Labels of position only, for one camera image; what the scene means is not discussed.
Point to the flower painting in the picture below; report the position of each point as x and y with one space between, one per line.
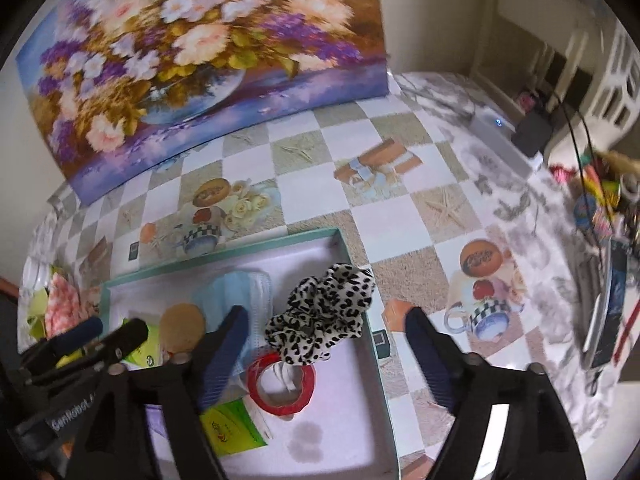
200 35

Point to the yellow-green packet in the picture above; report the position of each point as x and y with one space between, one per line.
143 358
37 311

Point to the leopard print scrunchie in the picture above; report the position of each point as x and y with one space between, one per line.
320 310

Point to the beige round puff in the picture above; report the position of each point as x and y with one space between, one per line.
182 328

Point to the pile of colourful trinkets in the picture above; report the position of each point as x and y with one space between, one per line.
600 195

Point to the black power adapter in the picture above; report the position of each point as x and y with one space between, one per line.
535 133

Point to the green packet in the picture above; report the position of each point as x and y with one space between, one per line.
230 426

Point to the white power strip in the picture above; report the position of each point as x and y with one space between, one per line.
492 128

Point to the red pen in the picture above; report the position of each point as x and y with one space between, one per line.
628 332

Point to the checkered printed tablecloth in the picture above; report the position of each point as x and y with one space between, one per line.
410 225

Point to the blue face mask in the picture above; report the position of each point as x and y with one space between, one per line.
235 290

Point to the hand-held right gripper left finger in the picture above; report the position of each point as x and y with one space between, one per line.
225 356

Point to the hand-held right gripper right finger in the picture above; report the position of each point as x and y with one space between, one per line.
430 361

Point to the dark device with white edge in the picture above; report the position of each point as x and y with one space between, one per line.
612 310

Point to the clear plastic wrap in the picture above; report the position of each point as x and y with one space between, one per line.
42 270

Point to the white box with teal rim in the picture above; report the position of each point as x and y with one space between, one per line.
340 410

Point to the pink fabric item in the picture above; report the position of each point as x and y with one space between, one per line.
526 99

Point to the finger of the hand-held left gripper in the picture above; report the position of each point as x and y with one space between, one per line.
130 335
82 332

